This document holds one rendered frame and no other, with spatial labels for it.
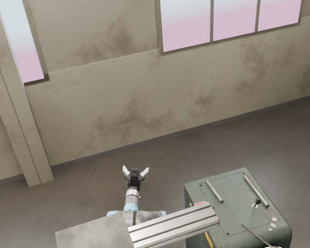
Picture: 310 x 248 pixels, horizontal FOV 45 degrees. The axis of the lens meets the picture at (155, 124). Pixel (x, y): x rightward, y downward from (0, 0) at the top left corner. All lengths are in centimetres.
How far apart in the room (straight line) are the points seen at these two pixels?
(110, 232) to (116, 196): 291
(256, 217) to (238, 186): 27
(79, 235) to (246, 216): 128
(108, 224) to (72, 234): 13
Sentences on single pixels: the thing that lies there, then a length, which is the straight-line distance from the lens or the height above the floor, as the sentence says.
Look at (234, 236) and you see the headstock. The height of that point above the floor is 126.
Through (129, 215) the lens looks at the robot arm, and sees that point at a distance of 168.
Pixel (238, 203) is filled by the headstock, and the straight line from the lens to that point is 246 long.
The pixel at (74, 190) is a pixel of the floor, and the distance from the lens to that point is 445.
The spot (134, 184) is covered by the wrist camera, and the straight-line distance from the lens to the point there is 211.
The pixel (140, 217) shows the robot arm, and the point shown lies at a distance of 167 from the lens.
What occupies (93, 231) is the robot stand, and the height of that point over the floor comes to 203.
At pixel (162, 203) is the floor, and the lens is 411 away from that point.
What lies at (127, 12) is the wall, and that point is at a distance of 397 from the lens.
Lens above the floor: 309
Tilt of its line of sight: 36 degrees down
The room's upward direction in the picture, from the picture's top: 5 degrees counter-clockwise
